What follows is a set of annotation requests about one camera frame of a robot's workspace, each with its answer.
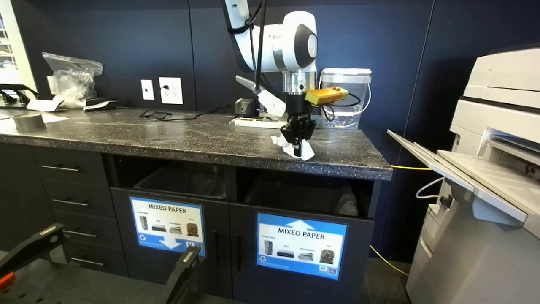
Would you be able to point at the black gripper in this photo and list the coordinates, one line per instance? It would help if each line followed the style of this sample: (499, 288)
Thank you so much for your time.
(297, 111)

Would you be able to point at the black recycle bin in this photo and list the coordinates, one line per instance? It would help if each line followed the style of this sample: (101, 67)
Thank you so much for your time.
(179, 184)
(304, 197)

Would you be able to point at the clear plastic lidded container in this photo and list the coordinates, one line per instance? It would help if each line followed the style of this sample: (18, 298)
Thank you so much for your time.
(351, 111)

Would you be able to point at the blue mixed paper sign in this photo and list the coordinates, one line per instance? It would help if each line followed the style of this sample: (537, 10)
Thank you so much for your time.
(300, 246)
(169, 226)

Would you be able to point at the white double outlet plate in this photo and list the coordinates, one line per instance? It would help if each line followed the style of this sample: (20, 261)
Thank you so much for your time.
(170, 92)

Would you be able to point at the large white office printer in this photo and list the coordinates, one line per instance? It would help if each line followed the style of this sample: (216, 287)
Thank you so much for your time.
(477, 254)

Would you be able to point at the clear crumpled plastic bag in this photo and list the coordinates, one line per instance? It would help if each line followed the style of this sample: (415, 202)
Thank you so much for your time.
(72, 79)

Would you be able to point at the flat white paper sheet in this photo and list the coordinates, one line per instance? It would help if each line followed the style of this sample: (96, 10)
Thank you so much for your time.
(56, 119)

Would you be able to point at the white folded paper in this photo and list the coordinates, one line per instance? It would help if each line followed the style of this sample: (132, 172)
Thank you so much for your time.
(44, 106)

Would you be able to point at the black office device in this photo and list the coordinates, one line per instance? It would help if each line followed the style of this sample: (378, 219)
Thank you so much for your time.
(17, 96)

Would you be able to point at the small orange clip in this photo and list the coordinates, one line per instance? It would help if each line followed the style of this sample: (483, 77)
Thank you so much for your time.
(5, 281)

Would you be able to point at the yellow wrist camera mount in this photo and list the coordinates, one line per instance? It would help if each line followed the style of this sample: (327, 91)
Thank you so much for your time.
(326, 96)

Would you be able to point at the white single wall plate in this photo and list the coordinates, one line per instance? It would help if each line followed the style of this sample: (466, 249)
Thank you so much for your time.
(147, 91)

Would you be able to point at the black camera mount frame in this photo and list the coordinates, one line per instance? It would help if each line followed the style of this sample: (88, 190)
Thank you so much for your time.
(84, 285)

